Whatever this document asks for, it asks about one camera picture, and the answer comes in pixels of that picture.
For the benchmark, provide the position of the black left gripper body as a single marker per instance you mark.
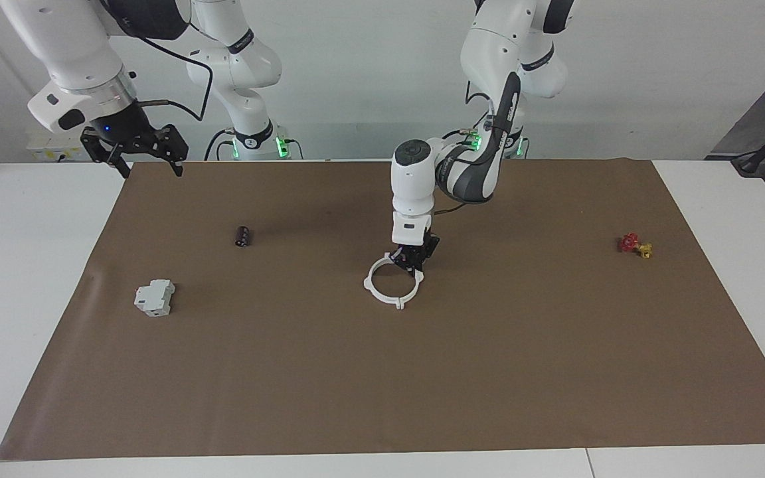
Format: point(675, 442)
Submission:
point(419, 249)

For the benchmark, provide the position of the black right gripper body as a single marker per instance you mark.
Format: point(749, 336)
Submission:
point(123, 133)

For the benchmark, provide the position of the black cylindrical capacitor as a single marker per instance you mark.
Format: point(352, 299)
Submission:
point(244, 237)

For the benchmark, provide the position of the brown paper mat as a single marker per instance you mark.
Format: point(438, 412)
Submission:
point(382, 385)

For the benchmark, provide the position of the grey circuit breaker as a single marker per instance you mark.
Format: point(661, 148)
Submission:
point(153, 297)

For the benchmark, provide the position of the red and yellow valve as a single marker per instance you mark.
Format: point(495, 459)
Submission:
point(631, 243)

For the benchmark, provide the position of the white wall socket box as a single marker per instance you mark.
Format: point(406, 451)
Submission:
point(50, 151)

